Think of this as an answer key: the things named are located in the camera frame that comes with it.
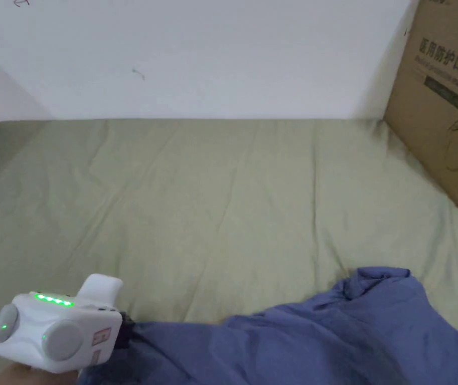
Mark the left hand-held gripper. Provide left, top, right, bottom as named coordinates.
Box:
left=0, top=274, right=135, bottom=374

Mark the blue shirt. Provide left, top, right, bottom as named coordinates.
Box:
left=78, top=266, right=458, bottom=385

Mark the person's left hand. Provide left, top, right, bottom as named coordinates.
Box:
left=0, top=361, right=81, bottom=385

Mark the bed with pale green sheet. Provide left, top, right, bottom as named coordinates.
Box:
left=0, top=118, right=458, bottom=385

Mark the brown cardboard carton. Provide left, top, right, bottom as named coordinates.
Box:
left=383, top=0, right=458, bottom=223

